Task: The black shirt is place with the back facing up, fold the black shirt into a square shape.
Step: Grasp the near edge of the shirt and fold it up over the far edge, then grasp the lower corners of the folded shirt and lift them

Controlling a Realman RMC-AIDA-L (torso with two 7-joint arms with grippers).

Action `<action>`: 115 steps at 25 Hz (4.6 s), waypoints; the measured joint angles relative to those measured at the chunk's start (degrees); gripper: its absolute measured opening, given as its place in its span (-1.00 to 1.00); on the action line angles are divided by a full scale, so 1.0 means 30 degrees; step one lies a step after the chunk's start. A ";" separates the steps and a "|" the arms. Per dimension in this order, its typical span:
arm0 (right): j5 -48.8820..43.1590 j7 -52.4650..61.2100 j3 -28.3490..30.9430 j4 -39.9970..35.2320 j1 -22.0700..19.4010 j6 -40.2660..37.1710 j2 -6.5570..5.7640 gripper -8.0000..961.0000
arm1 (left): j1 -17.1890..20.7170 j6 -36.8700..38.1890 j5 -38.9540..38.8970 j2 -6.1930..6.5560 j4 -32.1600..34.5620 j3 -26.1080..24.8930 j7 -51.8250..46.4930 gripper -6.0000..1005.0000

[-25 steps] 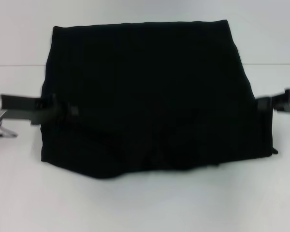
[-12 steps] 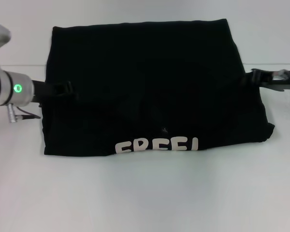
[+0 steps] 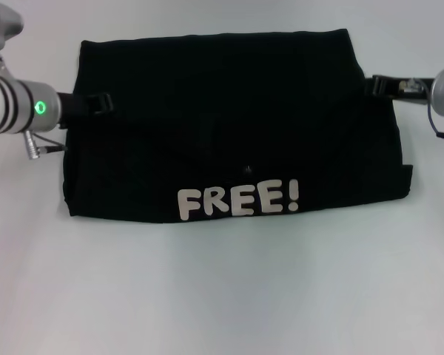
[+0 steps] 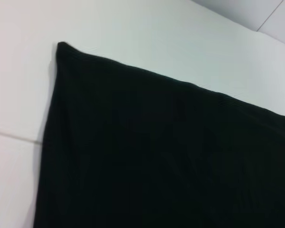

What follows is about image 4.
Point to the black shirt with white print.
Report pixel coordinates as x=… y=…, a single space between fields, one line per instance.
x=156 y=154

